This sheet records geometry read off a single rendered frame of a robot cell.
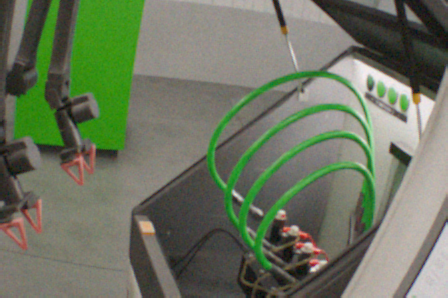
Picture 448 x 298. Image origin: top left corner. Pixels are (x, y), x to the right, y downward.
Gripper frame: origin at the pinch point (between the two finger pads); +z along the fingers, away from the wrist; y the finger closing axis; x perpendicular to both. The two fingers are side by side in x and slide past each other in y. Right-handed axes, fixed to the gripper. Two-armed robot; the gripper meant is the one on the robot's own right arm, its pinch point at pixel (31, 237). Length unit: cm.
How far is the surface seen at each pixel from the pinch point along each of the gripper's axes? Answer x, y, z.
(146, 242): -18.2, 22.4, 14.5
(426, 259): -78, -29, 10
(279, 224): -50, 17, 15
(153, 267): -21.8, 10.9, 16.5
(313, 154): -59, 54, 14
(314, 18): -74, 695, 33
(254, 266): -43, 15, 24
